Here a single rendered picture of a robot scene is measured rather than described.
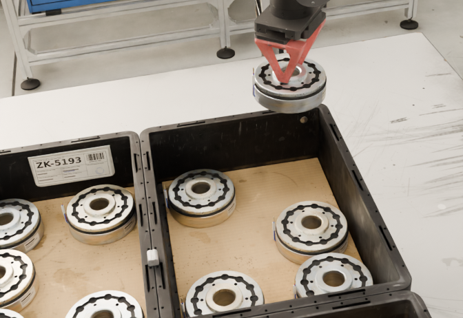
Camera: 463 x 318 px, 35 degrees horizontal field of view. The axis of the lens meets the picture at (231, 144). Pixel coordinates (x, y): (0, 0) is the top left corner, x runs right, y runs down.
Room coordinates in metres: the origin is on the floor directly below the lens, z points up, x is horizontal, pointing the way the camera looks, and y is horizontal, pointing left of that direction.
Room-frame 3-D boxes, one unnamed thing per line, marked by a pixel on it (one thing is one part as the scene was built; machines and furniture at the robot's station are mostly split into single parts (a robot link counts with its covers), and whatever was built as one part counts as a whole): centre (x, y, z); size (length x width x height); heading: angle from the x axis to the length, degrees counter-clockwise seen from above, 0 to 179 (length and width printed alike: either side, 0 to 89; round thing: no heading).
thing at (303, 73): (0.87, -0.09, 1.04); 0.05 x 0.05 x 0.01
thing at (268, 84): (0.87, -0.09, 1.04); 0.10 x 0.10 x 0.01
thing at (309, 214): (0.75, -0.11, 0.86); 0.05 x 0.05 x 0.01
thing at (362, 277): (0.64, -0.12, 0.86); 0.10 x 0.10 x 0.01
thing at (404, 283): (0.74, -0.03, 0.92); 0.40 x 0.30 x 0.02; 7
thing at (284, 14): (0.87, -0.09, 1.16); 0.10 x 0.07 x 0.07; 150
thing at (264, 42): (0.86, -0.09, 1.09); 0.07 x 0.07 x 0.09; 60
